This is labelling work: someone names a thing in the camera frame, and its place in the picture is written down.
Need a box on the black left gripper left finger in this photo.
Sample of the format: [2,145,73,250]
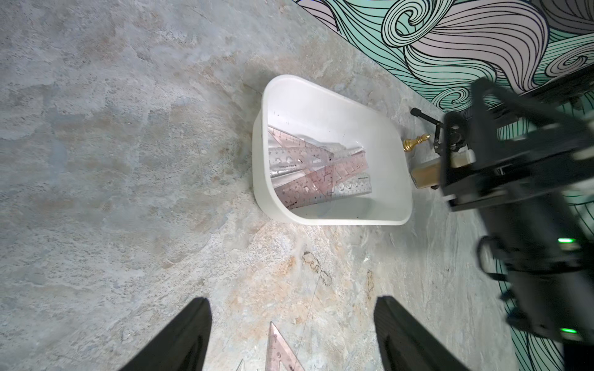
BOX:
[122,298,212,371]

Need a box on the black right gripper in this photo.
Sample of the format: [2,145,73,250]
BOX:
[439,79,593,343]

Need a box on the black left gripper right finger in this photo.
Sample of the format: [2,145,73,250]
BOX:
[374,296,467,371]

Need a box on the pink triangle ruler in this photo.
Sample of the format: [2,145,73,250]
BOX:
[268,127,335,209]
[265,322,305,371]

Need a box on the pink straight ruler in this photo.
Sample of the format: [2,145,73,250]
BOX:
[275,151,372,210]
[275,166,334,210]

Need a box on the clear straight ruler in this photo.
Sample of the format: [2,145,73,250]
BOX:
[268,173,374,200]

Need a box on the clear stencil ruler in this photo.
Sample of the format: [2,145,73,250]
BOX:
[269,144,364,178]

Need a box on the white plastic storage box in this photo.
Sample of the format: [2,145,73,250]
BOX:
[252,75,413,226]

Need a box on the black tripod stand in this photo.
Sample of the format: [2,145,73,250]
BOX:
[410,108,442,155]

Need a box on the clear jar with liquid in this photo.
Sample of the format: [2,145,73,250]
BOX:
[410,158,441,190]

